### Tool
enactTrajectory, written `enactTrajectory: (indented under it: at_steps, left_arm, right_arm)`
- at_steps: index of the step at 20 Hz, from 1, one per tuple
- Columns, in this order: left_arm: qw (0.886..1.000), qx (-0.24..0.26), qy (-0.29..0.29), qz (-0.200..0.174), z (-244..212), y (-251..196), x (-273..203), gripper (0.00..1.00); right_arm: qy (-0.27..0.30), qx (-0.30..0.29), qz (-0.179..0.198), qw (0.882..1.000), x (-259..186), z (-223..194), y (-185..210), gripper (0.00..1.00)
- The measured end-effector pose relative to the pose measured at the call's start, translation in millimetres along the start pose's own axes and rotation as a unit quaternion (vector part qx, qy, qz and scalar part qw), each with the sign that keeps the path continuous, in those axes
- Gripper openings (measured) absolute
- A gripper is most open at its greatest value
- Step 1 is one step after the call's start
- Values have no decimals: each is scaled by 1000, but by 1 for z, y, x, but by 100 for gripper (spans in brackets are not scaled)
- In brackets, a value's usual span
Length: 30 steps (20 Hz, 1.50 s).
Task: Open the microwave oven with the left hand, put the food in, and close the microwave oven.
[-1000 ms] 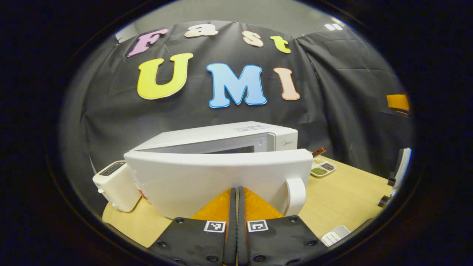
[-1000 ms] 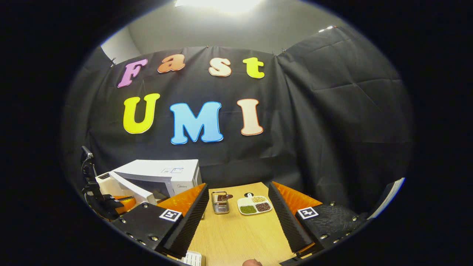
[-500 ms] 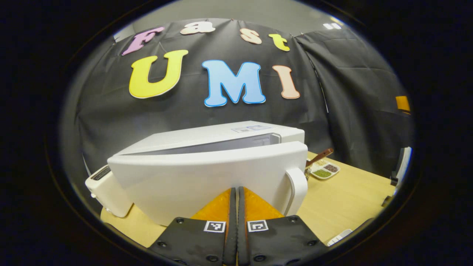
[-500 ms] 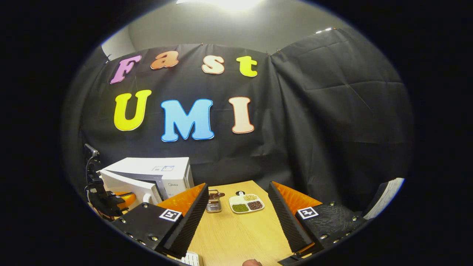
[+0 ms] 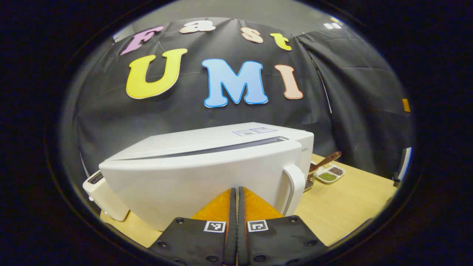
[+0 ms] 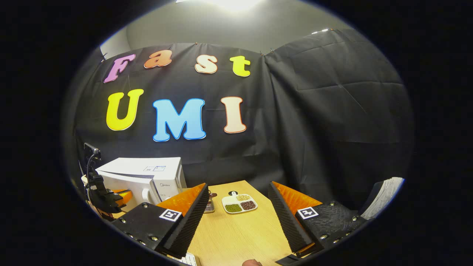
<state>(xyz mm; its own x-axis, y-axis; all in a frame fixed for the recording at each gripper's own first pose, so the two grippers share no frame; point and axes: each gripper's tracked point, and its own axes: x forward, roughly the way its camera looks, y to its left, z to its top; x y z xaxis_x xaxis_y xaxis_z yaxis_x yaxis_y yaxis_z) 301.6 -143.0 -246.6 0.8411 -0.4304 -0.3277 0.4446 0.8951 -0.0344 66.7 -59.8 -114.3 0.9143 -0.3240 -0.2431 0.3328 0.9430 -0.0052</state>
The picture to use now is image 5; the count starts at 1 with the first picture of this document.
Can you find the black backdrop cloth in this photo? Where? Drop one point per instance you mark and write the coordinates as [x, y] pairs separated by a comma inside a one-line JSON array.
[[351, 92]]

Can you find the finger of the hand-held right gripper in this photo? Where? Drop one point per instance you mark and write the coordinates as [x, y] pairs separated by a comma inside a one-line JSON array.
[[406, 105]]

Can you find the white toaster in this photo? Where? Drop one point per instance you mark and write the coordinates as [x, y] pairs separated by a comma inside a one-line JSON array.
[[107, 201]]

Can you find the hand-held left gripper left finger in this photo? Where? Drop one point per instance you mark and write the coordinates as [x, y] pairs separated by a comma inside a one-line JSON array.
[[232, 229]]

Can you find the small ceiling light panel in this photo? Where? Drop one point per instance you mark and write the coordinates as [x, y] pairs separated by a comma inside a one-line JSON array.
[[332, 26]]

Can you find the white divided spice dish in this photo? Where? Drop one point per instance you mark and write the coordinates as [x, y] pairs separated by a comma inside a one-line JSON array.
[[329, 176]]

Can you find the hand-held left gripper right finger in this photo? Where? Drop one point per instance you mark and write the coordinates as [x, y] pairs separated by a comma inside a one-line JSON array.
[[242, 229]]

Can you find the white microwave oven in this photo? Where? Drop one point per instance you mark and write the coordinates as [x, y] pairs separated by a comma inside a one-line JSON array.
[[184, 177]]

